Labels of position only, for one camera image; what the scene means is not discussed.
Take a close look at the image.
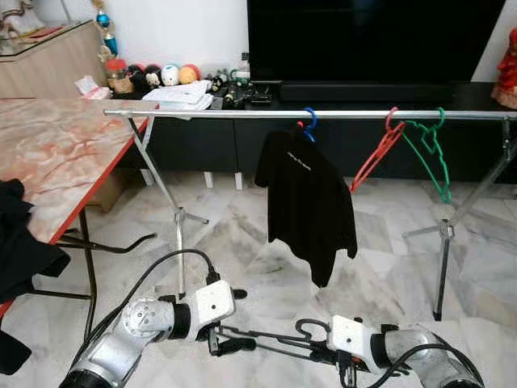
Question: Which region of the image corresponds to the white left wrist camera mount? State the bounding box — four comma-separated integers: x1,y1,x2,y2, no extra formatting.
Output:
192,280,237,326

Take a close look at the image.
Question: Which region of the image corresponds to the silver metal clothes rail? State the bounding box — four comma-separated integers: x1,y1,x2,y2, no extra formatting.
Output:
103,108,517,323

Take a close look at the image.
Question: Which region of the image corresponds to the black TV cabinet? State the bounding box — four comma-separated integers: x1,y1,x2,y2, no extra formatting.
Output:
105,79,517,191

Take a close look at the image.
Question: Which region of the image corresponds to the black polo shirt FSL print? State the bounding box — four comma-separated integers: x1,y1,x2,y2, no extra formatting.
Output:
254,128,359,289

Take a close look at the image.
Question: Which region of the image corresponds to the dark grey plastic hanger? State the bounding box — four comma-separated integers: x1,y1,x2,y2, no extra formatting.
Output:
212,318,340,362

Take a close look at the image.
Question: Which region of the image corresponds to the marble-pattern folding table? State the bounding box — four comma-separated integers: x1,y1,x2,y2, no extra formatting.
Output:
0,97,160,344

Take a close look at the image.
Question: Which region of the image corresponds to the white round toy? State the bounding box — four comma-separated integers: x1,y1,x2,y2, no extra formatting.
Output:
161,63,181,86

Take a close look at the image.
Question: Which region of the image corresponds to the white paper stack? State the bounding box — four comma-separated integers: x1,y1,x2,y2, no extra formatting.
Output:
141,81,216,112

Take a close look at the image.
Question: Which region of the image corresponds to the blue plastic hanger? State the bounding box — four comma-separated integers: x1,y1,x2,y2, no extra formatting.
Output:
296,108,318,144

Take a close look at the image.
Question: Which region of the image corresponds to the pink white tissue pack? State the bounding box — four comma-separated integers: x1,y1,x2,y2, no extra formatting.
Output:
75,74,112,100

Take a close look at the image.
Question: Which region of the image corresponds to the light wooden sideboard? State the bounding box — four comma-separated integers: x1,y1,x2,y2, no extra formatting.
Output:
0,20,108,99

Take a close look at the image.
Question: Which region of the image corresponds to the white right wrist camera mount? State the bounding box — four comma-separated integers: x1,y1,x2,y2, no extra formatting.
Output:
330,315,374,362

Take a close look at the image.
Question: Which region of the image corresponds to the red seated figurine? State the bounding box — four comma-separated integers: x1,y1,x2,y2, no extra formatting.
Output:
491,27,517,110

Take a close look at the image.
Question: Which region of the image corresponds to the black soundbar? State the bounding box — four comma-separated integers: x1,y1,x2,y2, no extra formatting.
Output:
279,81,455,103

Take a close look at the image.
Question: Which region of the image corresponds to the plain black garment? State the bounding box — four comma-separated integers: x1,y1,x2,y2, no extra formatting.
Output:
0,179,72,377

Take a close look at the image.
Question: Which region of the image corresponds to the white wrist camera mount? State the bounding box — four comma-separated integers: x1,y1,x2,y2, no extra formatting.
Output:
192,280,237,326
330,315,374,362

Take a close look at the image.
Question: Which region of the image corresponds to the white ceramic figurine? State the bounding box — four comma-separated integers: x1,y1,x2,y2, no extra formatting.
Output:
0,0,45,37

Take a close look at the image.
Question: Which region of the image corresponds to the orange round toy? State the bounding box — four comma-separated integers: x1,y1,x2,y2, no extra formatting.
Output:
179,63,202,85

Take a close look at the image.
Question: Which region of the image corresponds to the clear plastic bottle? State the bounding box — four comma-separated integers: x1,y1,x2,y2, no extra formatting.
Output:
235,55,251,86

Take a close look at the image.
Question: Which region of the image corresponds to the red plastic hanger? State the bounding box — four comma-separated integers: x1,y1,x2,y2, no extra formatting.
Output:
350,108,405,193

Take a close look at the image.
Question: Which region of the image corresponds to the jar with red lid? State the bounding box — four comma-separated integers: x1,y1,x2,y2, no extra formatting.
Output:
106,58,135,95

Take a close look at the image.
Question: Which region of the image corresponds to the black round toy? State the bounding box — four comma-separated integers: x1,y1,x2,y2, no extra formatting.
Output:
128,65,148,95
144,65,164,91

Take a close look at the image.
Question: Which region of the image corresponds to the green plastic hanger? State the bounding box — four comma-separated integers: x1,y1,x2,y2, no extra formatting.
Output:
401,108,453,203

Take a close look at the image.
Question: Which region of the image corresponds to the black flat television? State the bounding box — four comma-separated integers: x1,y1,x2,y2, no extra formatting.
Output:
246,0,507,82

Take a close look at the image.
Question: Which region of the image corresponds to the blue and gold ornament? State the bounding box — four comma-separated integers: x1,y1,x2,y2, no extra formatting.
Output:
91,0,120,59

